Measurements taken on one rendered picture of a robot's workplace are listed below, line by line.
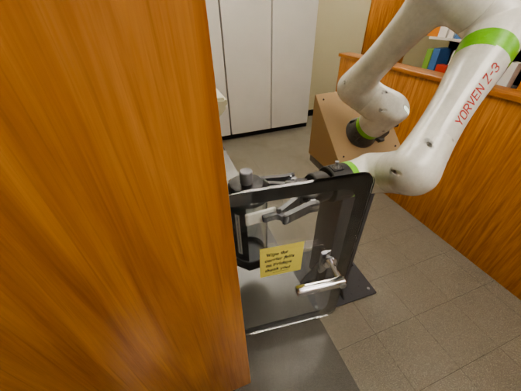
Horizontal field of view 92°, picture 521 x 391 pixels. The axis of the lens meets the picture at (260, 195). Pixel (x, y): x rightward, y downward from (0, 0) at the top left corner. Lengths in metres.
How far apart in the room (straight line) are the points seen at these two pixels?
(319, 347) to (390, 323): 1.25
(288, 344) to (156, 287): 0.45
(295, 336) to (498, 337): 1.65
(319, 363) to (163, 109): 0.62
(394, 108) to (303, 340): 0.85
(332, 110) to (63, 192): 1.17
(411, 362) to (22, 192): 1.82
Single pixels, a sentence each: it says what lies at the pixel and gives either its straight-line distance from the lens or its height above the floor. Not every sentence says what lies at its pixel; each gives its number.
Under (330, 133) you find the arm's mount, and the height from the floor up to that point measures 1.11.
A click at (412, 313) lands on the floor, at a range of 2.02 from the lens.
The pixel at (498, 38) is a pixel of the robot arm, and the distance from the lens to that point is 0.81.
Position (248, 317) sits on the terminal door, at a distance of 0.58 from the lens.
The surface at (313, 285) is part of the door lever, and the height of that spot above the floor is 1.21.
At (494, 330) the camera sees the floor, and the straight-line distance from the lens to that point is 2.22.
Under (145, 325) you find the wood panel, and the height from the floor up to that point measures 1.28.
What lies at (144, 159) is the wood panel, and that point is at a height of 1.50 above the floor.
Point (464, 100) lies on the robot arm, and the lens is 0.71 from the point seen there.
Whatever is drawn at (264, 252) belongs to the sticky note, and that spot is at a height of 1.26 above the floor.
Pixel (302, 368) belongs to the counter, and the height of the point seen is 0.94.
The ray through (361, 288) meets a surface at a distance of 1.98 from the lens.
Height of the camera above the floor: 1.59
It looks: 37 degrees down
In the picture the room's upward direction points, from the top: 1 degrees counter-clockwise
